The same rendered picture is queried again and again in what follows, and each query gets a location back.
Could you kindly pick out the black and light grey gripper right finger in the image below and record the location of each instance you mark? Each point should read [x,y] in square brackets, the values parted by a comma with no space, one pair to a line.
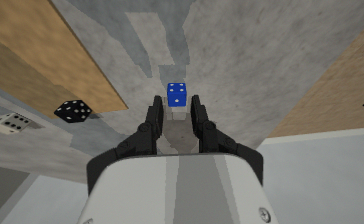
[212,140]

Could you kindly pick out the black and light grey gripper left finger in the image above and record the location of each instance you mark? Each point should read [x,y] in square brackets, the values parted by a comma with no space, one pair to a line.
[142,142]

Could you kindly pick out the blue die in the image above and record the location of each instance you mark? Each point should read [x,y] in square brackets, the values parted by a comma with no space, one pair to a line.
[176,94]

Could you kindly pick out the white die with black pips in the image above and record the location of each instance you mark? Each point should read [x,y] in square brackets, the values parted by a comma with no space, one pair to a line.
[13,123]

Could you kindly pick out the tan mat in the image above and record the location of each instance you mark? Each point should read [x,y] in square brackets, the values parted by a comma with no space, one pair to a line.
[43,63]

